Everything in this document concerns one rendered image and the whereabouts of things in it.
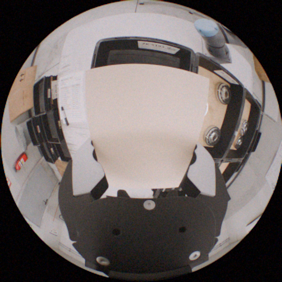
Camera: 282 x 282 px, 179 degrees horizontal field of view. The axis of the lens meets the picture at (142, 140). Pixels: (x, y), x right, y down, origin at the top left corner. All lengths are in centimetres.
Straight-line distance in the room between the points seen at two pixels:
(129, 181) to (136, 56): 39
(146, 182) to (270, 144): 340
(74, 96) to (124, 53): 38
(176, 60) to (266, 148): 332
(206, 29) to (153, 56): 28
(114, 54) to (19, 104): 233
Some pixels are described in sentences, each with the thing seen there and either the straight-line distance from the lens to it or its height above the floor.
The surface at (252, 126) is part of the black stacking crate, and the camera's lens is 79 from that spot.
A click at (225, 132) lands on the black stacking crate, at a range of 55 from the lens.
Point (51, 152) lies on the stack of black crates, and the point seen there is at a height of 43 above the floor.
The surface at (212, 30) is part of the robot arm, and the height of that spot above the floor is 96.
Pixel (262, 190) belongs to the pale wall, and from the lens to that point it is 365.
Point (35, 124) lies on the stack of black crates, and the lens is 151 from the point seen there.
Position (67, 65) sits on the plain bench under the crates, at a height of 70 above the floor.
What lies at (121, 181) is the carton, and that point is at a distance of 15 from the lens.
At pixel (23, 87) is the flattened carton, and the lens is 261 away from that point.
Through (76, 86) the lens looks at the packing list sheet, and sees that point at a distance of 63.
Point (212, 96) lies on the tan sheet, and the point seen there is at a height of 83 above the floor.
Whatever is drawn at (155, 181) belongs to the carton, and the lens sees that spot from 15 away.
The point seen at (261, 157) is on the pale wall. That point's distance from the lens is 353.
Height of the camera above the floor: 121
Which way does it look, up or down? 60 degrees down
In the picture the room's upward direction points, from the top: 180 degrees counter-clockwise
